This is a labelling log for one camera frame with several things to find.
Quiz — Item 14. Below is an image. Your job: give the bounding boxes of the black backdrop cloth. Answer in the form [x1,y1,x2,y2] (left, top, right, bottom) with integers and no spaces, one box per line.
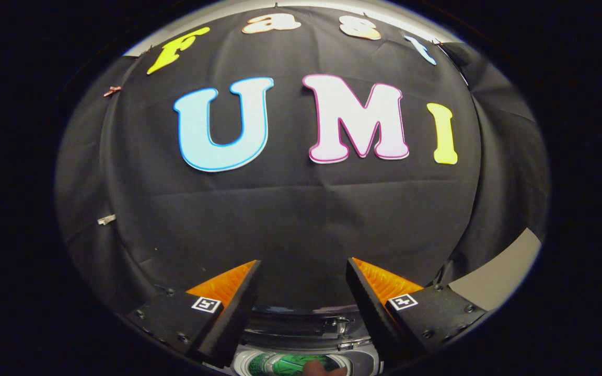
[54,5,550,316]

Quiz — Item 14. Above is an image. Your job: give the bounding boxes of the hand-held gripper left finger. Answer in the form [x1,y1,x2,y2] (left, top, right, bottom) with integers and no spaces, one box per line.
[125,259,262,369]

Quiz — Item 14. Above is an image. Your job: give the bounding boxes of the green shirt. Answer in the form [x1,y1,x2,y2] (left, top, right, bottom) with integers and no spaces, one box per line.
[249,352,333,376]

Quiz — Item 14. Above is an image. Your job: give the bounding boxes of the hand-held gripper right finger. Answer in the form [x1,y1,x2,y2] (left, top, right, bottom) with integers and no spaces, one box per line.
[345,257,488,367]

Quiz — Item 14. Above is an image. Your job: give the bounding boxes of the dark washing machine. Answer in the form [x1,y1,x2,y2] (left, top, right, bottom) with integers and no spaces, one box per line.
[230,305,385,376]

